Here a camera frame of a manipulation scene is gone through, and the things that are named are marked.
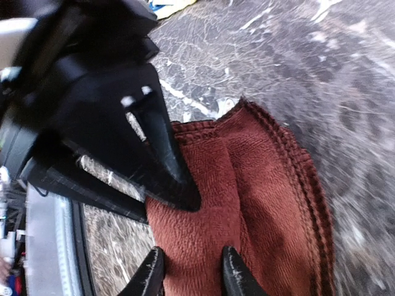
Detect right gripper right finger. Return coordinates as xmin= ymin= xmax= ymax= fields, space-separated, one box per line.
xmin=222 ymin=246 xmax=268 ymax=296

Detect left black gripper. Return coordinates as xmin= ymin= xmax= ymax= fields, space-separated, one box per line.
xmin=1 ymin=1 xmax=158 ymax=178

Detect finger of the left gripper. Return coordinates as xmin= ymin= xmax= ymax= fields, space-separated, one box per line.
xmin=22 ymin=64 xmax=201 ymax=223

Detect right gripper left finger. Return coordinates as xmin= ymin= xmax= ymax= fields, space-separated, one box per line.
xmin=118 ymin=246 xmax=165 ymax=296

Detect dark red towel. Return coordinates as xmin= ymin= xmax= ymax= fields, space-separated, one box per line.
xmin=146 ymin=99 xmax=336 ymax=295

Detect white yellow patterned towel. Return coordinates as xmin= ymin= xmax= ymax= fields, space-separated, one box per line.
xmin=148 ymin=0 xmax=197 ymax=20

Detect black front table rail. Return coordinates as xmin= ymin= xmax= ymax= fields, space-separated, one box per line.
xmin=72 ymin=201 xmax=96 ymax=296

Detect white slotted cable duct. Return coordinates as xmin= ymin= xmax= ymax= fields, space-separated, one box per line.
xmin=25 ymin=184 xmax=83 ymax=296

